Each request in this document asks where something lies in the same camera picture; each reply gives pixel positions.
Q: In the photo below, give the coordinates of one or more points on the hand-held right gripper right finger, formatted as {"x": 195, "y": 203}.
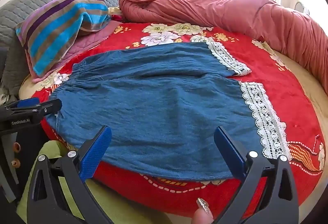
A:
{"x": 228, "y": 156}

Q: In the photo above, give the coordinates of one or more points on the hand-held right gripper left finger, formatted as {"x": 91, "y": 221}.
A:
{"x": 95, "y": 156}

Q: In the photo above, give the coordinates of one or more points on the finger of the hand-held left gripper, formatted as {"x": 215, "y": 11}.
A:
{"x": 48, "y": 107}
{"x": 27, "y": 103}

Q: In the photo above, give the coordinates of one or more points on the blue denim pants lace trim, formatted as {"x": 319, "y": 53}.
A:
{"x": 153, "y": 101}

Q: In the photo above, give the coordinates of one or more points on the person's left hand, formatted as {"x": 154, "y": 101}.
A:
{"x": 17, "y": 147}

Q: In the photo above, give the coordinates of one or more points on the person's right hand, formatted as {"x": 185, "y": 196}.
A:
{"x": 202, "y": 215}

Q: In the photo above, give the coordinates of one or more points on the striped pillow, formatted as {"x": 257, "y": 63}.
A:
{"x": 51, "y": 34}

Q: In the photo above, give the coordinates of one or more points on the red floral blanket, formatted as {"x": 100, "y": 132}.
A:
{"x": 281, "y": 101}

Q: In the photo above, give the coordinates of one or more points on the cream cloth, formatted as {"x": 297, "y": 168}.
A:
{"x": 114, "y": 10}

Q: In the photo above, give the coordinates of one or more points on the pink red duvet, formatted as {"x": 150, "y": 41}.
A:
{"x": 205, "y": 6}

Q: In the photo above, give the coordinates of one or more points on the white round fan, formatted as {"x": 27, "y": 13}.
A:
{"x": 301, "y": 7}

